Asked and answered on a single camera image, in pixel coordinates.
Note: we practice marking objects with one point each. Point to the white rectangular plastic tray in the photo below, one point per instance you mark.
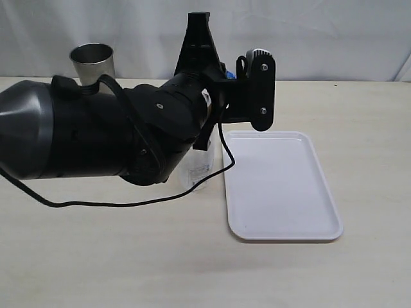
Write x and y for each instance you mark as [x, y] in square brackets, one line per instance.
[277, 190]

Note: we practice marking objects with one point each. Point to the blue plastic container lid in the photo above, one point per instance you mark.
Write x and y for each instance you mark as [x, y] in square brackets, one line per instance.
[229, 75]

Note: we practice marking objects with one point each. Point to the stainless steel tumbler cup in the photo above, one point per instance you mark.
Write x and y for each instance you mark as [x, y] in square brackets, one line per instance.
[92, 60]

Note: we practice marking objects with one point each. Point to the clear tall plastic container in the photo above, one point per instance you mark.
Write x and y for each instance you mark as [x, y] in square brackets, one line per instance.
[196, 165]

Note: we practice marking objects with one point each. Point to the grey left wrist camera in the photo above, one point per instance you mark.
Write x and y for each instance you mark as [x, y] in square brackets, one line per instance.
[255, 73]

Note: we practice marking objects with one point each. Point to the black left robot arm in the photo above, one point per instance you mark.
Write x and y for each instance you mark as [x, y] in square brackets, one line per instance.
[61, 129]

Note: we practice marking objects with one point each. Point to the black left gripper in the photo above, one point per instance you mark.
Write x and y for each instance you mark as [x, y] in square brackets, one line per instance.
[199, 58]

